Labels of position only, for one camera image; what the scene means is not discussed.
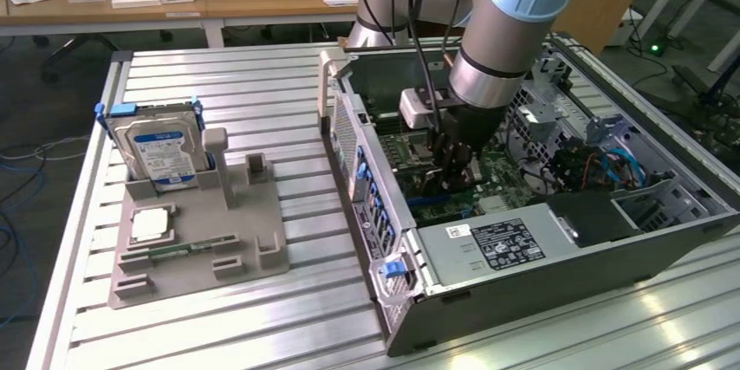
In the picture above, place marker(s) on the silver CPU chip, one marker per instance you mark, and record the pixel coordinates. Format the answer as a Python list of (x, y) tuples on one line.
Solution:
[(151, 225)]

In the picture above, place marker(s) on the hard disk in blue caddy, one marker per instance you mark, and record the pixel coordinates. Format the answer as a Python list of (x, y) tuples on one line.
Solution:
[(162, 149)]

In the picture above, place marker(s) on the blue case latch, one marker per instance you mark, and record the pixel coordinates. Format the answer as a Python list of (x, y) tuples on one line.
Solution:
[(394, 269)]

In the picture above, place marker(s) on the open metal disk bay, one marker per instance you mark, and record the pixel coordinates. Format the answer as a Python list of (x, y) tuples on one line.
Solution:
[(664, 196)]

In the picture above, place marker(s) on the silver chipset heatsink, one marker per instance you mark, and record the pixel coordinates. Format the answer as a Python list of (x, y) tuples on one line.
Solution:
[(496, 203)]

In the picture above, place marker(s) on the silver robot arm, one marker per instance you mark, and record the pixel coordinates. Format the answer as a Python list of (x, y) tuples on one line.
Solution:
[(503, 40)]

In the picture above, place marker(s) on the grey power supply unit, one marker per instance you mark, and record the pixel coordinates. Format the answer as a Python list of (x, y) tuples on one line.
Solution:
[(456, 261)]

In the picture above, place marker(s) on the green motherboard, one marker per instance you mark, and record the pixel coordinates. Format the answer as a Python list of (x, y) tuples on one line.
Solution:
[(508, 179)]

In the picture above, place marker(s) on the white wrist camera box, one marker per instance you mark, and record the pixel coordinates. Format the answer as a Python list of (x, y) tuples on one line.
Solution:
[(416, 112)]

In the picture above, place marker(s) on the device with green light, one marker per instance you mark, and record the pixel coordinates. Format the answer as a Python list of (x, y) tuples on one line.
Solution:
[(655, 47)]

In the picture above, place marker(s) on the dark grey PC case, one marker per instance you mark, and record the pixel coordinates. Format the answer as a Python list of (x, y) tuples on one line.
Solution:
[(550, 300)]

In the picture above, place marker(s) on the CPU socket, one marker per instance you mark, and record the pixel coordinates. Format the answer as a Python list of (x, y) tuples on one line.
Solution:
[(419, 147)]

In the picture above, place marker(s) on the green RAM stick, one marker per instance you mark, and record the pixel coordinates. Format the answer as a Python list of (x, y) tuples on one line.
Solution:
[(182, 250)]

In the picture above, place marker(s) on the blue expansion slot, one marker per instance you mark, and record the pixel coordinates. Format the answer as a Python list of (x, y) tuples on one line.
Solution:
[(422, 203)]

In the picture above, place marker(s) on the perforated metal disk bay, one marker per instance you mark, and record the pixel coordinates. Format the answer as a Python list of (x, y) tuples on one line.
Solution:
[(543, 127)]

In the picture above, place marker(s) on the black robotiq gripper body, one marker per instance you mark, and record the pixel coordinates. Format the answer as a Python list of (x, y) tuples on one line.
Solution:
[(471, 127)]

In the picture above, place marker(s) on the wooden desk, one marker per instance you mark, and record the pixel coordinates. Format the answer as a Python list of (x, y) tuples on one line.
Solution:
[(260, 1)]

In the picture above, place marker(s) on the grey parts rack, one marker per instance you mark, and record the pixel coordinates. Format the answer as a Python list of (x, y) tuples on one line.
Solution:
[(208, 222)]

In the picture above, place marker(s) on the black chair base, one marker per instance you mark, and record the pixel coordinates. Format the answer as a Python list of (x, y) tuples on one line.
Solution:
[(691, 79)]

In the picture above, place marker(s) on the black RAM slot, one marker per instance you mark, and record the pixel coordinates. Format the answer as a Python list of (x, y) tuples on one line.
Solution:
[(388, 121), (414, 168)]

